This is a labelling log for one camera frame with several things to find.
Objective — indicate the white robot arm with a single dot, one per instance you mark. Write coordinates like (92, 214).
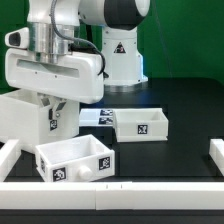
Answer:
(77, 49)

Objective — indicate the white front rail bar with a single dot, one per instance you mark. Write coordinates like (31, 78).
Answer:
(113, 195)

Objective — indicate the white left rail block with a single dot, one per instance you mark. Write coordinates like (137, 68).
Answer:
(9, 154)

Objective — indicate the white marker tag board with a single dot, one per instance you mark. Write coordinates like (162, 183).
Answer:
(96, 117)

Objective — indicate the white drawer with knob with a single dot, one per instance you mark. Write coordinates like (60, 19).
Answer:
(80, 159)

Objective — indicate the white right rail block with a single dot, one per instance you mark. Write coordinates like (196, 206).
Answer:
(216, 151)

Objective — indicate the white rail block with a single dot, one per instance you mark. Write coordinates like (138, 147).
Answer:
(216, 151)
(9, 154)

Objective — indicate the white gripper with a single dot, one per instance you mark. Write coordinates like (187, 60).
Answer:
(75, 77)

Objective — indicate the large white drawer cabinet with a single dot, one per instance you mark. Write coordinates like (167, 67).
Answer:
(23, 117)

